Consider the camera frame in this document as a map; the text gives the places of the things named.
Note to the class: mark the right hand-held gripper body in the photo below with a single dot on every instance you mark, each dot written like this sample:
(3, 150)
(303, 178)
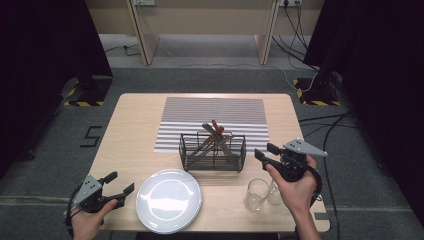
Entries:
(295, 166)

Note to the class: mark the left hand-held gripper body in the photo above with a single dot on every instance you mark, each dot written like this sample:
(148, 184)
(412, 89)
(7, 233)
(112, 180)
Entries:
(88, 190)

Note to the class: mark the clear drinking glass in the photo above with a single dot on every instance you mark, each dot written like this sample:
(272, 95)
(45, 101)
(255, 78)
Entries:
(256, 196)
(273, 195)

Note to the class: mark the person's right hand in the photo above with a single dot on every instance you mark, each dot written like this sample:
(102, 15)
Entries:
(296, 195)

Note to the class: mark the person's left hand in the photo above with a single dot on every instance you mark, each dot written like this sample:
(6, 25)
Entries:
(86, 226)

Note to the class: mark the black tape piece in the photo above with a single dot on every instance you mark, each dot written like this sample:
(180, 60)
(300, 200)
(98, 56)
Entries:
(321, 216)

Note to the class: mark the silver utensil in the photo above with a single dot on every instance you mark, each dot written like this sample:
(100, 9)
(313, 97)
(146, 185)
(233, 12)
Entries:
(207, 128)

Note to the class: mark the black stand base striped tape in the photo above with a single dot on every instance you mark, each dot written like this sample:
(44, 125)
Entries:
(316, 95)
(96, 90)

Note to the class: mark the striped placemat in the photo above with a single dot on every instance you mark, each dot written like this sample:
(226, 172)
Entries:
(186, 113)

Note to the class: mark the black curtain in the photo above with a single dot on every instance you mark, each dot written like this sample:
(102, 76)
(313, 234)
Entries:
(383, 83)
(40, 66)

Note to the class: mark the beige background desk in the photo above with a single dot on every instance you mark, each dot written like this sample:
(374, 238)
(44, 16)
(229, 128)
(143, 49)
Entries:
(146, 40)

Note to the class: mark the white power strip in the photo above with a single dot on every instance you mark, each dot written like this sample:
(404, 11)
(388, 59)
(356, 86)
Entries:
(143, 2)

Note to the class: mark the white wall outlet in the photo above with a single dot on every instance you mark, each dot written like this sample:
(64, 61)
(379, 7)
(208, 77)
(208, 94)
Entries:
(295, 2)

